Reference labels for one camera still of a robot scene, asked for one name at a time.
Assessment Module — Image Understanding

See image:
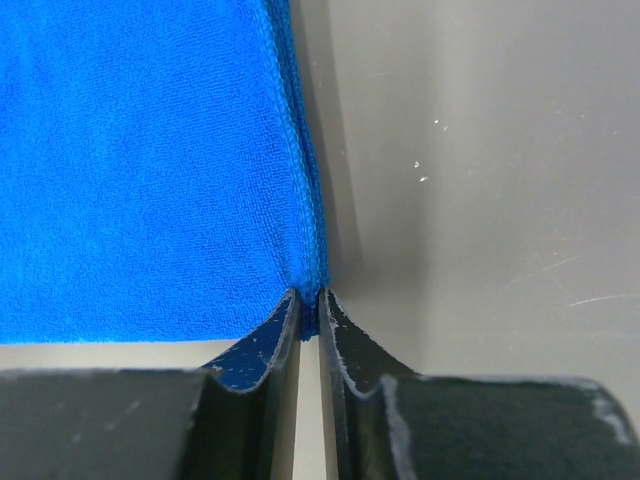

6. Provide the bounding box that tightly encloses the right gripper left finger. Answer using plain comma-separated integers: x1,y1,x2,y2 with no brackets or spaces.
1,290,302,479

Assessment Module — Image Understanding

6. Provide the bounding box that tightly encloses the blue towel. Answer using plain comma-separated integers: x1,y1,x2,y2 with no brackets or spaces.
1,1,328,344

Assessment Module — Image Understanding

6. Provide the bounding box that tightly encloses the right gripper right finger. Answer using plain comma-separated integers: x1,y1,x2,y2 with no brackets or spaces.
317,289,639,479

